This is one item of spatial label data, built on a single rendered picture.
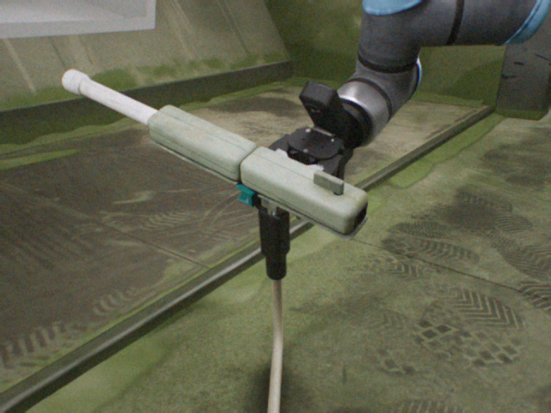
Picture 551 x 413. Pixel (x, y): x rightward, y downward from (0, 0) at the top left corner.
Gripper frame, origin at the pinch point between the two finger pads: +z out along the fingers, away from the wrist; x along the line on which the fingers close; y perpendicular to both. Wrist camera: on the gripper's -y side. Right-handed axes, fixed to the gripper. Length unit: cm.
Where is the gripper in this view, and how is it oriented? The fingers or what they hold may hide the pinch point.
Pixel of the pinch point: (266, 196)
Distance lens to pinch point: 62.9
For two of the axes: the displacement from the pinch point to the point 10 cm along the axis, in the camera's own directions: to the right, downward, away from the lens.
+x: -8.2, -3.9, 4.1
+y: 0.3, 6.9, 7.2
